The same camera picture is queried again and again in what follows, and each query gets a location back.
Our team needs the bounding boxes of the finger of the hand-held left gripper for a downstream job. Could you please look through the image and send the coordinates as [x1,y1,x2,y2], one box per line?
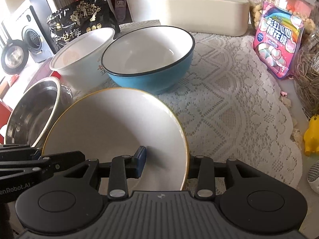
[0,144,41,162]
[0,151,85,180]

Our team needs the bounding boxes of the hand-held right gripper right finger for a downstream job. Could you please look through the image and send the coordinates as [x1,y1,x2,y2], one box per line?
[187,155,275,200]

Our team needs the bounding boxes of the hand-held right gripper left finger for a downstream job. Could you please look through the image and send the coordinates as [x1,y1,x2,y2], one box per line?
[58,146,147,201]

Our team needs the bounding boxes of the stainless steel bowl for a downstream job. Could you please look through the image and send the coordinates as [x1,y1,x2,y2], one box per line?
[4,77,73,148]

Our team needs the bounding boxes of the yellow-rimmed white bowl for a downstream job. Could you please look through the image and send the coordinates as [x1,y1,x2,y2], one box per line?
[41,88,191,192]

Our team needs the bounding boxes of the blue bowl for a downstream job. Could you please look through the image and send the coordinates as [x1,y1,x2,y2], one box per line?
[101,25,195,95]

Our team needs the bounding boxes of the white plastic printed bowl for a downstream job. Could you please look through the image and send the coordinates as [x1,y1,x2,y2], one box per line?
[49,27,116,87]

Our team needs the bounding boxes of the red chair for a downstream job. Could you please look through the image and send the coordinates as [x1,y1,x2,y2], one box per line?
[0,102,13,130]

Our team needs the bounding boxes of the white lace tablecloth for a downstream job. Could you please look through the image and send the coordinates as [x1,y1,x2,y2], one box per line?
[70,22,303,192]

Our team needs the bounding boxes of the red tray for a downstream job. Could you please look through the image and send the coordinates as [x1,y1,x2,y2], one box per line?
[37,57,60,80]

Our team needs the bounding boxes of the white round mesh device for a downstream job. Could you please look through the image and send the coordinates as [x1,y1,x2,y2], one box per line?
[308,161,319,193]

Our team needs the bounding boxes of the yellow toy duck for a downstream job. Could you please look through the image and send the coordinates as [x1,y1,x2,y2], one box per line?
[303,114,319,157]

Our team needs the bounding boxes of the grey washing machine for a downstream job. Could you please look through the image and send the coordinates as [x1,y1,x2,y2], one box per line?
[0,0,55,75]

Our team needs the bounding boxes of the clear jar of sunflower seeds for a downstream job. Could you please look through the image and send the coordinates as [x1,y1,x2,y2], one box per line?
[293,33,319,119]

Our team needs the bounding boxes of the pink marshmallow packet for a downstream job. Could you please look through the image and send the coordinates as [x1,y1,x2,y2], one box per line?
[253,1,305,80]

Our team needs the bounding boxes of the black snack bag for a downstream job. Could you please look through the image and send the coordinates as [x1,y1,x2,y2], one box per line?
[47,0,121,53]

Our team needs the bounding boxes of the cream tissue box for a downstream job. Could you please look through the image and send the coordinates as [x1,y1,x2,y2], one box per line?
[158,0,250,37]

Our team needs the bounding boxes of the pink printed skateboard deck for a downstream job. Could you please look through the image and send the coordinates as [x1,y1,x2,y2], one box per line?
[113,0,132,23]

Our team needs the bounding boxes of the clear jar of puffed snacks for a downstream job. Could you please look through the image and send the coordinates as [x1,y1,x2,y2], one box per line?
[248,0,319,34]

